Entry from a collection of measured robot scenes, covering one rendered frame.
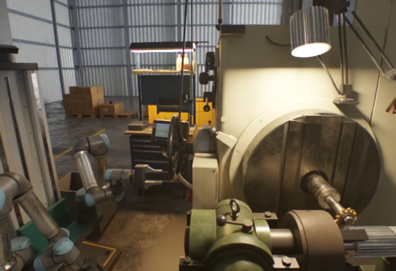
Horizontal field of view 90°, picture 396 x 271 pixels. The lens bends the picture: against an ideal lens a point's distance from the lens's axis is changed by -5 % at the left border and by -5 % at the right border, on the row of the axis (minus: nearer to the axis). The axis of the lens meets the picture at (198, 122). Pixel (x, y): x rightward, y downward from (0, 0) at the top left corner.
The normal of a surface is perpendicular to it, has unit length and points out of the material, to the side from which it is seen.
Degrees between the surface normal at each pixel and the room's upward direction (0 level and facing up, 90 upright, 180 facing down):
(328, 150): 90
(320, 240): 43
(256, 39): 90
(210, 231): 32
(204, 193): 90
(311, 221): 9
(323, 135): 90
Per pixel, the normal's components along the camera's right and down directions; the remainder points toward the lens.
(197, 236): -0.04, -0.60
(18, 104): 0.98, 0.05
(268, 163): -0.05, 0.24
